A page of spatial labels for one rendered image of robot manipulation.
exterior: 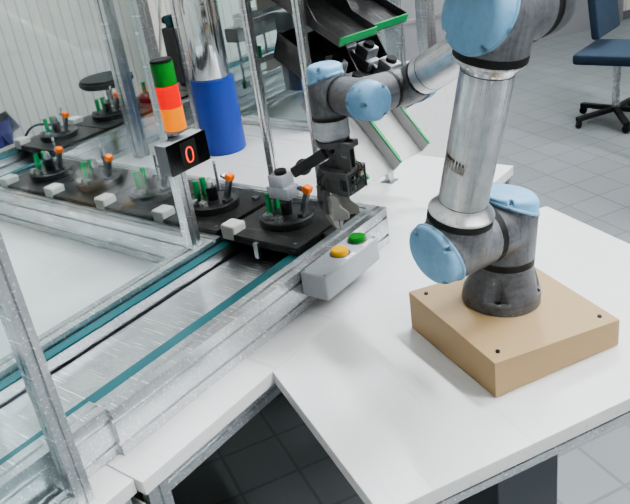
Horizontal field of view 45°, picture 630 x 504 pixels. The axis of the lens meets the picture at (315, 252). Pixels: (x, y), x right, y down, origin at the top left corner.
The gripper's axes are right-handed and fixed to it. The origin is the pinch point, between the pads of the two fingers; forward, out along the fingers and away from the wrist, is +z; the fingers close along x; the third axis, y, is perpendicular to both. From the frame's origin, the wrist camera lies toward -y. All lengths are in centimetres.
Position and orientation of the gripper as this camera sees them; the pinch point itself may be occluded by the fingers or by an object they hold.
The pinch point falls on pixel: (335, 223)
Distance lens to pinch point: 167.1
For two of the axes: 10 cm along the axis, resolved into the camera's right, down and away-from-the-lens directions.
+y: 7.9, 1.8, -5.8
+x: 5.9, -4.3, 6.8
